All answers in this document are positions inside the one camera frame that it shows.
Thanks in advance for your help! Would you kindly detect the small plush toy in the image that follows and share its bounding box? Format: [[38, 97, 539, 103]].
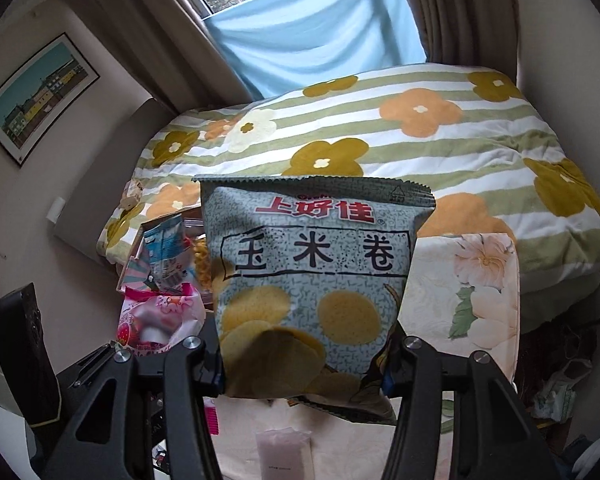
[[119, 178, 143, 211]]

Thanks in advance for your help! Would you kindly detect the green corn roll chip bag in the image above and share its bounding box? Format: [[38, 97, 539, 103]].
[[200, 174, 436, 424]]

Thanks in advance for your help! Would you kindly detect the brown curtain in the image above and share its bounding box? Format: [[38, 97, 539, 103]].
[[407, 0, 518, 80], [64, 0, 252, 113]]

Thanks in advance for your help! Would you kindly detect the waffle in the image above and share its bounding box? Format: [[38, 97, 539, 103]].
[[192, 235, 212, 292]]

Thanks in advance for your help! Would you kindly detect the blue window cloth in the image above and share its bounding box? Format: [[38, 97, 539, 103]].
[[204, 0, 426, 100]]

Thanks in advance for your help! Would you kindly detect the blue white snack bag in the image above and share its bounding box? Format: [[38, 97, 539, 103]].
[[143, 214, 192, 294]]

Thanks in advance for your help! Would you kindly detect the floral striped quilt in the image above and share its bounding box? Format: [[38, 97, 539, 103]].
[[96, 64, 600, 281]]

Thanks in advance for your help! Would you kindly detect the large pink snack bag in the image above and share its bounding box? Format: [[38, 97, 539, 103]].
[[117, 284, 206, 356]]

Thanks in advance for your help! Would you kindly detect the cardboard box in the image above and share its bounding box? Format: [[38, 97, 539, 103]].
[[117, 207, 204, 294]]

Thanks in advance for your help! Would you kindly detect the white translucent snack packet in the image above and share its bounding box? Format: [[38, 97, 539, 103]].
[[256, 427, 315, 480]]

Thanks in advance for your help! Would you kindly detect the left brown curtain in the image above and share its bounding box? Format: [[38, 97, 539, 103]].
[[64, 0, 252, 113]]

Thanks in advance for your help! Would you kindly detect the floral tablecloth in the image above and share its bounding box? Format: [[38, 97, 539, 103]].
[[213, 233, 520, 479]]

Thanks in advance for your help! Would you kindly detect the right brown curtain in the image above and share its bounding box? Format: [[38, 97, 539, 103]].
[[407, 0, 518, 80]]

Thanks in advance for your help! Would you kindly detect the framed building picture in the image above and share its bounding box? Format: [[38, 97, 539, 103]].
[[0, 32, 99, 166]]

